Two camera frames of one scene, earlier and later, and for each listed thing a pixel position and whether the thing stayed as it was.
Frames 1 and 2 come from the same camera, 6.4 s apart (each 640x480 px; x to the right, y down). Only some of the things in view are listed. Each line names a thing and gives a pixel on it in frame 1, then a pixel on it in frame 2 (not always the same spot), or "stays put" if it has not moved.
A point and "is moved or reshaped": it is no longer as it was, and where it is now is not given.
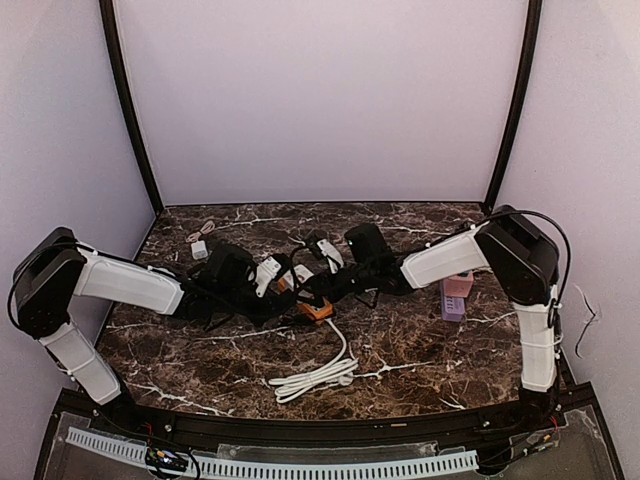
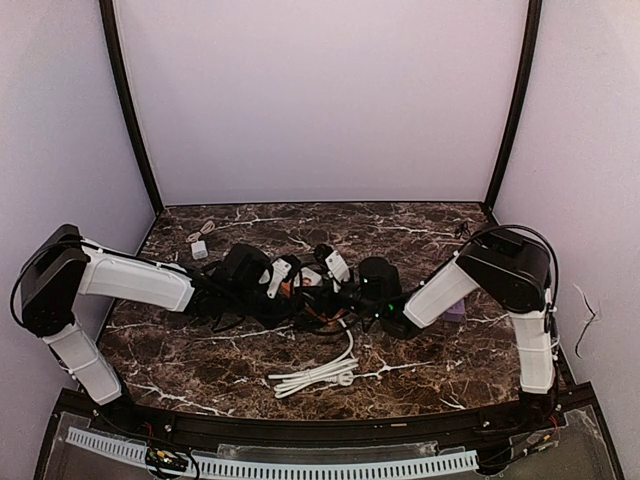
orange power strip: x=318 y=314 is moved or reshaped
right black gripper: x=322 y=282 → x=329 y=297
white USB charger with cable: x=199 y=246 stays put
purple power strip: x=453 y=308 stays put
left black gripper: x=279 y=298 stays put
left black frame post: x=108 y=10 stays put
